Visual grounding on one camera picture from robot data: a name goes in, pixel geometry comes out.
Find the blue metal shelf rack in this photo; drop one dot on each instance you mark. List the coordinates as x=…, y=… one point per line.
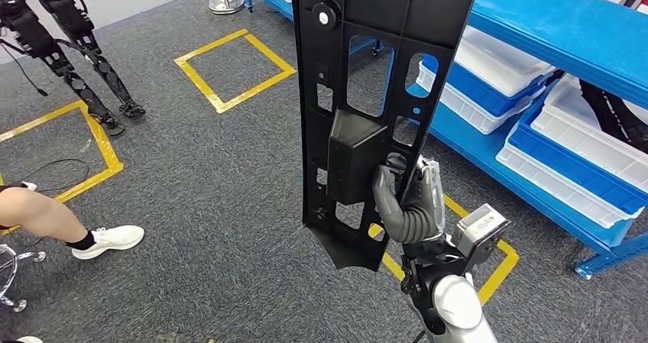
x=271, y=1
x=557, y=22

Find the yellow floor tape square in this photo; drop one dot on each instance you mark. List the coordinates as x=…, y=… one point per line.
x=106, y=144
x=199, y=85

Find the black plastic panel part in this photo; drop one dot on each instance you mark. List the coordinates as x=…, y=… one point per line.
x=354, y=158

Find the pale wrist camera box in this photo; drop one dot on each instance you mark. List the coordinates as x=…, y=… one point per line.
x=478, y=229

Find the white sneaker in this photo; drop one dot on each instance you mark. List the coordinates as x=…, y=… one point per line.
x=111, y=239

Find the black humanoid robot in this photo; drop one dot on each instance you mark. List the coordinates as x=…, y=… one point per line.
x=71, y=17

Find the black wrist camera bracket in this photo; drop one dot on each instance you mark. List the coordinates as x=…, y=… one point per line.
x=430, y=259

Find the chrome swivel stool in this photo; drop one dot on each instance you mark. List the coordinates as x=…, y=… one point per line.
x=20, y=306

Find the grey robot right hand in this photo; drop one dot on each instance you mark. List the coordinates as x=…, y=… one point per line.
x=428, y=189

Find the person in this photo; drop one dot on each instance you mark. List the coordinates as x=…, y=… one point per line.
x=30, y=214

